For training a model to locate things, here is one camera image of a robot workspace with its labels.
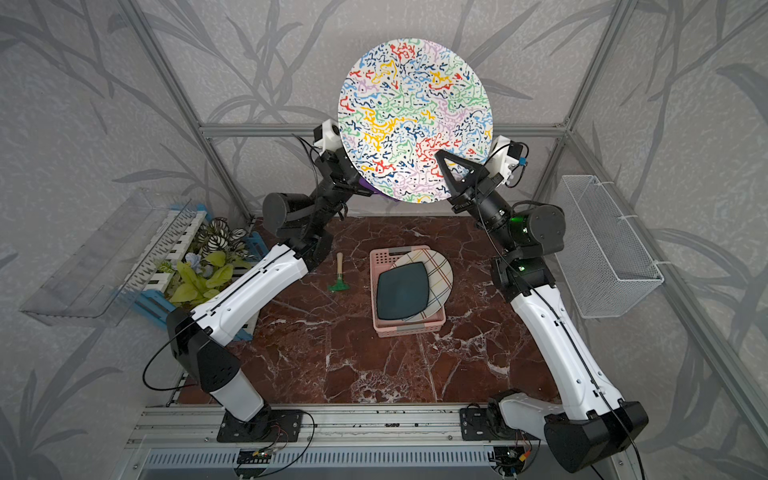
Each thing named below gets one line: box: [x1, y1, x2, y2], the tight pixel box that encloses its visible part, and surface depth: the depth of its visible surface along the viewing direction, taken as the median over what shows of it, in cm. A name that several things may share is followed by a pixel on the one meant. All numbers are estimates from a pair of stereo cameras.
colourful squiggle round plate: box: [338, 38, 494, 204], surface depth 47 cm
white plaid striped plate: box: [391, 248, 453, 322], surface depth 93 cm
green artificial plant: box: [158, 217, 253, 308], surface depth 78 cm
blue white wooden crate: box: [119, 204, 269, 341], surface depth 75 cm
